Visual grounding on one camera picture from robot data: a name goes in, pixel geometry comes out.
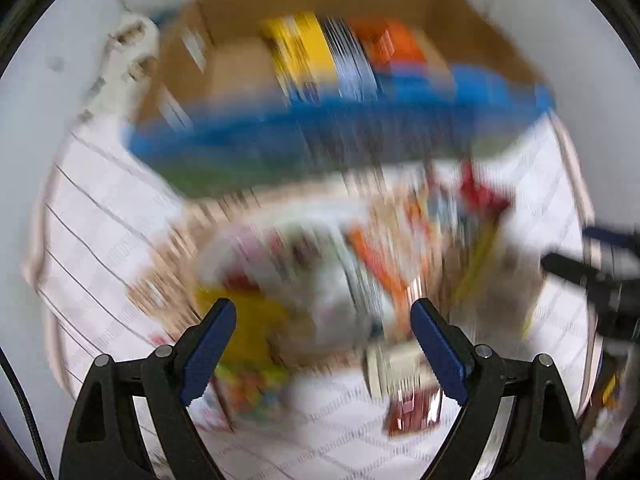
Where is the brown sauce packet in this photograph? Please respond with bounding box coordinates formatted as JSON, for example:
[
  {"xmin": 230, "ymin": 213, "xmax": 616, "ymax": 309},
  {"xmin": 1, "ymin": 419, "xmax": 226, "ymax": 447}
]
[{"xmin": 383, "ymin": 388, "xmax": 442, "ymax": 438}]

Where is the colourful candy bag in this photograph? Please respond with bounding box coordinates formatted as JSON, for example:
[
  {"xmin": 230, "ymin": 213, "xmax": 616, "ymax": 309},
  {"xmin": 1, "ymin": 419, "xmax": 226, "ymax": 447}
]
[{"xmin": 214, "ymin": 364, "xmax": 290, "ymax": 422}]

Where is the yellow snack bag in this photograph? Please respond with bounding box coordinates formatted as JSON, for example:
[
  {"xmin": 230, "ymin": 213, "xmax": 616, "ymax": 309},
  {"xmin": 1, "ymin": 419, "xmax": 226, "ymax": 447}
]
[{"xmin": 193, "ymin": 285, "xmax": 290, "ymax": 368}]

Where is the red small snack packet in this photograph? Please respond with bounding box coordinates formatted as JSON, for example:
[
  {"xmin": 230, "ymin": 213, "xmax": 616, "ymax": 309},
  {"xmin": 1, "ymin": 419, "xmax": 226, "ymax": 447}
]
[{"xmin": 459, "ymin": 160, "xmax": 512, "ymax": 222}]

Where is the orange snack bag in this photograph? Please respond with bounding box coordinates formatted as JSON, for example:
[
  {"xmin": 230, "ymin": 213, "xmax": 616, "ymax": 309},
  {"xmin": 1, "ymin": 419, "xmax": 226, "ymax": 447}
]
[{"xmin": 347, "ymin": 18, "xmax": 449, "ymax": 74}]

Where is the yellow black biscuit pack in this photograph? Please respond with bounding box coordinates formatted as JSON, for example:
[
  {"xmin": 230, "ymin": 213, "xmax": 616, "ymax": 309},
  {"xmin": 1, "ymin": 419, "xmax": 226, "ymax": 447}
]
[{"xmin": 260, "ymin": 12, "xmax": 378, "ymax": 103}]

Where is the clear yellow pastry bag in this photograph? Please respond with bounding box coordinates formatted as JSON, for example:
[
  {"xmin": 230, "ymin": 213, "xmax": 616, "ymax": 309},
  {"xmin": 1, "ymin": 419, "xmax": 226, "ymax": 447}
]
[{"xmin": 448, "ymin": 222, "xmax": 544, "ymax": 347}]

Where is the orange panda snack packet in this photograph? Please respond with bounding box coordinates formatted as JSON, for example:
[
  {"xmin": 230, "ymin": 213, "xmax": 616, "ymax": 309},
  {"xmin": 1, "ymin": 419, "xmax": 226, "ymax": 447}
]
[{"xmin": 346, "ymin": 188, "xmax": 442, "ymax": 309}]

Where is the cardboard milk box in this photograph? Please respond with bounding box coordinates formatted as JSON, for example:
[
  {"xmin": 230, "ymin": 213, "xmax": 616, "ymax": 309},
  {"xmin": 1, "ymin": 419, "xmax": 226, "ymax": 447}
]
[{"xmin": 125, "ymin": 0, "xmax": 554, "ymax": 198}]

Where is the bear print long pillow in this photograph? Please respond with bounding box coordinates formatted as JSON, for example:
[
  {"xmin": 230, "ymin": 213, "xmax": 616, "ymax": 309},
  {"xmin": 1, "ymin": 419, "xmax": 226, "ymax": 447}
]
[{"xmin": 78, "ymin": 12, "xmax": 160, "ymax": 122}]

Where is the black cable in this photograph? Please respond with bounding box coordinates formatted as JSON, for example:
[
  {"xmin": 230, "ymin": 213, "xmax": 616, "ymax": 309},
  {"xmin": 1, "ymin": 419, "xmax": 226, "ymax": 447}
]
[{"xmin": 0, "ymin": 349, "xmax": 54, "ymax": 480}]

